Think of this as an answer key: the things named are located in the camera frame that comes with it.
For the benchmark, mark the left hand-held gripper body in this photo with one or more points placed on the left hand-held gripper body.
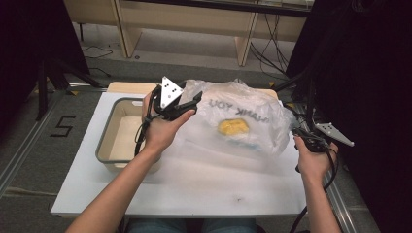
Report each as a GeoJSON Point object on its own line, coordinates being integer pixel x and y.
{"type": "Point", "coordinates": [168, 93]}

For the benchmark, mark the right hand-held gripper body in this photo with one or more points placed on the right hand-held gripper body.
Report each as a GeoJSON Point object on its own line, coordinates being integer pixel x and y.
{"type": "Point", "coordinates": [333, 132]}

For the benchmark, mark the clear printed plastic bag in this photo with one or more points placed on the clear printed plastic bag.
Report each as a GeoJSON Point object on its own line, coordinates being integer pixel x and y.
{"type": "Point", "coordinates": [243, 106]}

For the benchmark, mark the blue toothbrush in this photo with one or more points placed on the blue toothbrush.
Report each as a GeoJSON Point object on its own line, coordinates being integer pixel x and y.
{"type": "Point", "coordinates": [251, 146]}

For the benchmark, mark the beige plastic bin grey rim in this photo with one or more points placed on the beige plastic bin grey rim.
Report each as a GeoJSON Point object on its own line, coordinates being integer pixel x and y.
{"type": "Point", "coordinates": [126, 136]}

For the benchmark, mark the person's right hand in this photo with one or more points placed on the person's right hand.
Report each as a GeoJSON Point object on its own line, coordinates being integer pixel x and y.
{"type": "Point", "coordinates": [315, 165]}

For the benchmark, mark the person's left hand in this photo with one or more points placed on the person's left hand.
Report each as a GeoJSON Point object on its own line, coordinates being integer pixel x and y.
{"type": "Point", "coordinates": [160, 136]}

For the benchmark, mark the black tripod stand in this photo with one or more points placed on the black tripod stand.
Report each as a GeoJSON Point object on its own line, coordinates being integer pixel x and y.
{"type": "Point", "coordinates": [42, 90]}
{"type": "Point", "coordinates": [311, 97]}

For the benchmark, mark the black curtain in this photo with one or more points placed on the black curtain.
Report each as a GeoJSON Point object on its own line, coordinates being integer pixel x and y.
{"type": "Point", "coordinates": [372, 81]}
{"type": "Point", "coordinates": [26, 32]}

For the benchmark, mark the light wooden desk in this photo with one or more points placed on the light wooden desk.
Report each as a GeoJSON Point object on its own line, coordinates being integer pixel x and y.
{"type": "Point", "coordinates": [181, 22]}

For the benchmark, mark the white board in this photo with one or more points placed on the white board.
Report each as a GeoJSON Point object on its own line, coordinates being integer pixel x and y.
{"type": "Point", "coordinates": [194, 194]}

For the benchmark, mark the metal floor rail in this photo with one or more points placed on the metal floor rail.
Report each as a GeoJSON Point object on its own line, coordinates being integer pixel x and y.
{"type": "Point", "coordinates": [29, 136]}
{"type": "Point", "coordinates": [343, 207]}

